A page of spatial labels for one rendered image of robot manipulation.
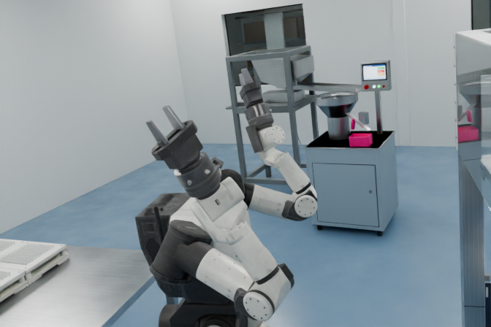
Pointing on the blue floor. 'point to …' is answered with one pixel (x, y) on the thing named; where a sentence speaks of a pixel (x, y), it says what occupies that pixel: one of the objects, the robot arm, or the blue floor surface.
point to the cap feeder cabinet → (354, 181)
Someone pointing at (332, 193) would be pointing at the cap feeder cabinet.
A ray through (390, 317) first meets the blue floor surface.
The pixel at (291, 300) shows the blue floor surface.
